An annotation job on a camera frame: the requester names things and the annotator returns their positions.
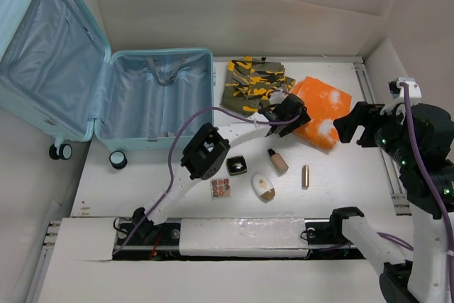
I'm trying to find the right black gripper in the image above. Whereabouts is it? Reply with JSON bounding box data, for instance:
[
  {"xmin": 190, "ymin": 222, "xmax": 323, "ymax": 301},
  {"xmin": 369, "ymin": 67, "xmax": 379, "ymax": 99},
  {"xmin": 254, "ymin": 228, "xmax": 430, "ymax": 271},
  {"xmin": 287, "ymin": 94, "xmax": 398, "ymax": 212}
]
[{"xmin": 333, "ymin": 99, "xmax": 417, "ymax": 166}]

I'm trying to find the orange tie-dye garment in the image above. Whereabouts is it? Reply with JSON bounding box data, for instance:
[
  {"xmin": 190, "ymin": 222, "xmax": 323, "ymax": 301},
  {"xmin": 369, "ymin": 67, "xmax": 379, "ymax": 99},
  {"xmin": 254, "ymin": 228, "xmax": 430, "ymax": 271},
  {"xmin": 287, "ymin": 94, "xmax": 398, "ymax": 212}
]
[{"xmin": 291, "ymin": 77, "xmax": 352, "ymax": 150}]

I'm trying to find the camouflage yellow green garment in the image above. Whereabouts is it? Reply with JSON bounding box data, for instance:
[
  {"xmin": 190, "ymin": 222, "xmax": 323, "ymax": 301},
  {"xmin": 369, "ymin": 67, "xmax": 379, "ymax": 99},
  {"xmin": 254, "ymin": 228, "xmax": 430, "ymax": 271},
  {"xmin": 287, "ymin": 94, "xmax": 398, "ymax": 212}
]
[{"xmin": 221, "ymin": 56, "xmax": 296, "ymax": 116}]

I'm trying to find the beige foundation bottle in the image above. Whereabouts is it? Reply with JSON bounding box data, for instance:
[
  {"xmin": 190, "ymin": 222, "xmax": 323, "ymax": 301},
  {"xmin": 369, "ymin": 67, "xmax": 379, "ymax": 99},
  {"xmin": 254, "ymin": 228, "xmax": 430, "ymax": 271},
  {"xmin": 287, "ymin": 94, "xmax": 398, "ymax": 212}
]
[{"xmin": 267, "ymin": 148, "xmax": 289, "ymax": 175}]

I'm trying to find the black square compact case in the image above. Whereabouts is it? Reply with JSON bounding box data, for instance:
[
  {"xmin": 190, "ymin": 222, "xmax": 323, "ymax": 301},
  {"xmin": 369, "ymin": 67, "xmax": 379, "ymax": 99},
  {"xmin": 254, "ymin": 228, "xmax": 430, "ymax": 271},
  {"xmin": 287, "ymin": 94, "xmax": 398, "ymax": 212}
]
[{"xmin": 226, "ymin": 155, "xmax": 248, "ymax": 176}]

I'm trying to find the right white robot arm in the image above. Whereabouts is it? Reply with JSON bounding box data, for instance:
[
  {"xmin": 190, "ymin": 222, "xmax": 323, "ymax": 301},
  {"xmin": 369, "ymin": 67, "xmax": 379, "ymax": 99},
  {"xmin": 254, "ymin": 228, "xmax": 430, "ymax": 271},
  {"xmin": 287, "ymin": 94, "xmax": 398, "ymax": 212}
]
[{"xmin": 328, "ymin": 102, "xmax": 453, "ymax": 302}]

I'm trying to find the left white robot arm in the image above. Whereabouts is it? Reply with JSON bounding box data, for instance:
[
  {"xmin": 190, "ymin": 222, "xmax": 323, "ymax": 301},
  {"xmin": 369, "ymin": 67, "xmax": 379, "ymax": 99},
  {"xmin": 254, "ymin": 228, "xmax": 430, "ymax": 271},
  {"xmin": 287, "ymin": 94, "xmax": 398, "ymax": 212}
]
[{"xmin": 130, "ymin": 94, "xmax": 311, "ymax": 244}]

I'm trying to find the rose gold lipstick tube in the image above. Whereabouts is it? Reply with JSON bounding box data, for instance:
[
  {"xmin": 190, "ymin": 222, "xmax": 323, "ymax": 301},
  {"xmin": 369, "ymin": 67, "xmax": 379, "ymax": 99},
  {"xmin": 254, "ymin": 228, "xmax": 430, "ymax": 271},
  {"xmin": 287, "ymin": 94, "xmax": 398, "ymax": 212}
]
[{"xmin": 301, "ymin": 165, "xmax": 309, "ymax": 189}]

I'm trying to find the white oval sunscreen bottle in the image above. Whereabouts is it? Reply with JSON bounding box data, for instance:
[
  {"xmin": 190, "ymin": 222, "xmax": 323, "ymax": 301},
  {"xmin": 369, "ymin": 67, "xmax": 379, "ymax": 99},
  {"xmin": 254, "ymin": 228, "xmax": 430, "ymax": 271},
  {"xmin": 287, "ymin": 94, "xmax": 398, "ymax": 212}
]
[{"xmin": 251, "ymin": 173, "xmax": 276, "ymax": 202}]

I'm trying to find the eyeshadow palette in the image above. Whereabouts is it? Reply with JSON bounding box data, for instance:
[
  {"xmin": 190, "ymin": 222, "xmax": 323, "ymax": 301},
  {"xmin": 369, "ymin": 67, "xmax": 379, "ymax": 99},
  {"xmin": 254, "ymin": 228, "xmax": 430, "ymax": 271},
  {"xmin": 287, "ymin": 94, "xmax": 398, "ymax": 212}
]
[{"xmin": 210, "ymin": 178, "xmax": 231, "ymax": 199}]

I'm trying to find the light blue open suitcase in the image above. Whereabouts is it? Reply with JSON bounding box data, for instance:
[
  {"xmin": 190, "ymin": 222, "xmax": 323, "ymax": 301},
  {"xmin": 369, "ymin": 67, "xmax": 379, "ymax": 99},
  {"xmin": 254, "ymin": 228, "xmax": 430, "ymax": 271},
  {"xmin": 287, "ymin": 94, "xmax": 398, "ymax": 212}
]
[{"xmin": 1, "ymin": 0, "xmax": 216, "ymax": 167}]

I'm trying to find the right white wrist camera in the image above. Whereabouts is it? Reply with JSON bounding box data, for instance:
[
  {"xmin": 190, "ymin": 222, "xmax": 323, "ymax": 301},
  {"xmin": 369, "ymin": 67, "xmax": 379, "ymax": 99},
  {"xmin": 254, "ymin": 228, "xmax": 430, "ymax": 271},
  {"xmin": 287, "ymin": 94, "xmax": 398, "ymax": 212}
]
[{"xmin": 388, "ymin": 77, "xmax": 422, "ymax": 106}]

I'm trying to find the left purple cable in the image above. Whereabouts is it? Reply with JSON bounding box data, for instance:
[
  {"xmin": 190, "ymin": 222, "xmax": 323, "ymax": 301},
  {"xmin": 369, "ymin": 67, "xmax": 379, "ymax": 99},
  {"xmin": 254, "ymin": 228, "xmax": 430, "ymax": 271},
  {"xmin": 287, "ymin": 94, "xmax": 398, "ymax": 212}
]
[{"xmin": 112, "ymin": 90, "xmax": 302, "ymax": 256}]

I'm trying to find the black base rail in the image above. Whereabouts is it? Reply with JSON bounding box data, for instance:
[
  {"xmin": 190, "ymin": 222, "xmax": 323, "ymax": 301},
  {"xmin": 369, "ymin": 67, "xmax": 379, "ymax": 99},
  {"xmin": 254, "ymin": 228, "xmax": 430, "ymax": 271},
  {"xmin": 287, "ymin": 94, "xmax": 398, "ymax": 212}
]
[{"xmin": 113, "ymin": 217, "xmax": 362, "ymax": 261}]

